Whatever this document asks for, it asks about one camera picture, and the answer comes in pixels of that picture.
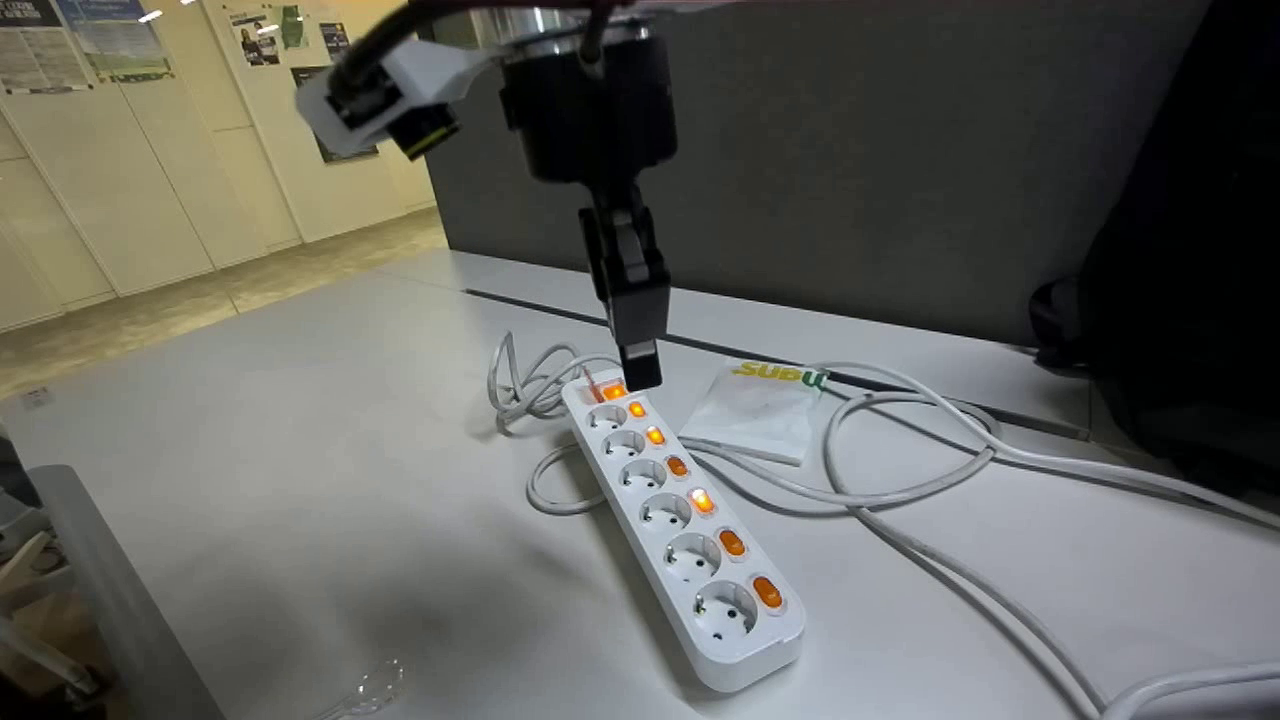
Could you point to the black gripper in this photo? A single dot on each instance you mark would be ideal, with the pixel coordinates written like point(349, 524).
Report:
point(585, 115)

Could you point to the white multi-socket power strip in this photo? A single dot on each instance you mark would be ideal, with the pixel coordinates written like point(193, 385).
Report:
point(665, 512)

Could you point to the clear plastic zip bag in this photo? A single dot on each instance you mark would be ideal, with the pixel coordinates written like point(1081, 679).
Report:
point(763, 415)

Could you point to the grey partition panel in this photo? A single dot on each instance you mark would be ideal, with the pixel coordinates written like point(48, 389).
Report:
point(866, 145)

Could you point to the black chair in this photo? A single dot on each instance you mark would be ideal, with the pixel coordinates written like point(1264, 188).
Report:
point(1186, 241)

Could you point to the grey side bench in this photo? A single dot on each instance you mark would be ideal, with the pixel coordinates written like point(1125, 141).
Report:
point(104, 600)

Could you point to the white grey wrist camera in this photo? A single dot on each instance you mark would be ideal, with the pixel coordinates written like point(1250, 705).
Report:
point(386, 103)

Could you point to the small white wall notice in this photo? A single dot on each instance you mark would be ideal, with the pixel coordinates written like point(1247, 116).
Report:
point(256, 36)

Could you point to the wide blue wall poster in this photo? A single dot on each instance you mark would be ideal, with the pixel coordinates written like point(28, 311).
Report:
point(93, 43)

